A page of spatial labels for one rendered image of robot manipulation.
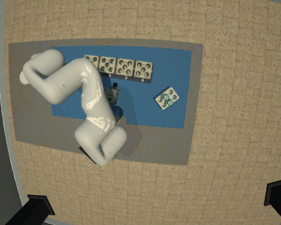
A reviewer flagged blue bench mat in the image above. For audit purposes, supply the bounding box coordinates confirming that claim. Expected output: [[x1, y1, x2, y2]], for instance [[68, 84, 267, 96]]
[[51, 46, 192, 128]]

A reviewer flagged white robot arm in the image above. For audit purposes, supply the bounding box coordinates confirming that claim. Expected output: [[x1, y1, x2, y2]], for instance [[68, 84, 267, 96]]
[[20, 49, 128, 165]]

